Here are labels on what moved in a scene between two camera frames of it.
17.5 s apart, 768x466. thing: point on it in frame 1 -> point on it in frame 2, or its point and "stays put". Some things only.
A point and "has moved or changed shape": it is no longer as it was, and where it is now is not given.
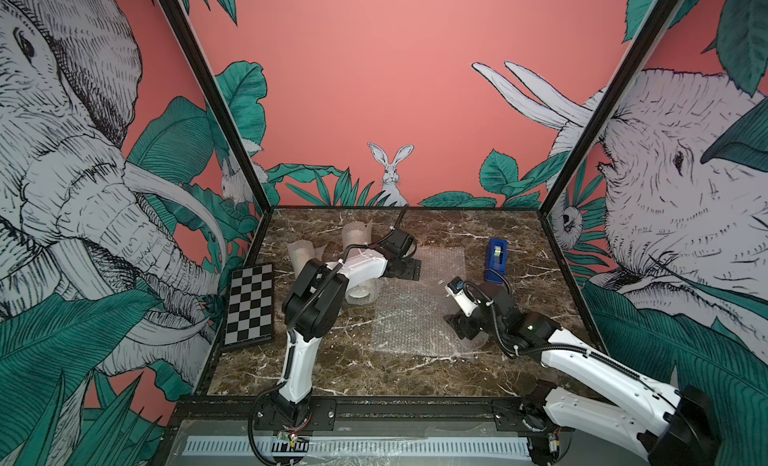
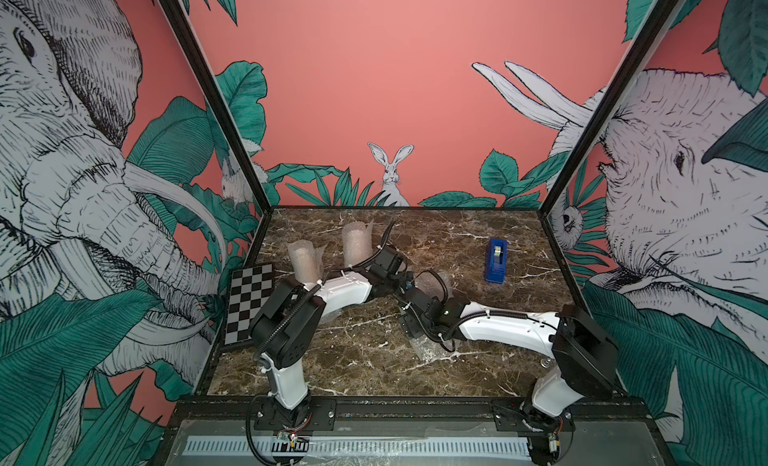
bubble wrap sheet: (409, 317) has moved or changed shape
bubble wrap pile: (356, 233) stays put
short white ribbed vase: (301, 251) stays put
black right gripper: (459, 324) -> (407, 326)
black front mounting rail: (327, 413) stays put
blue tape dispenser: (497, 260) stays put
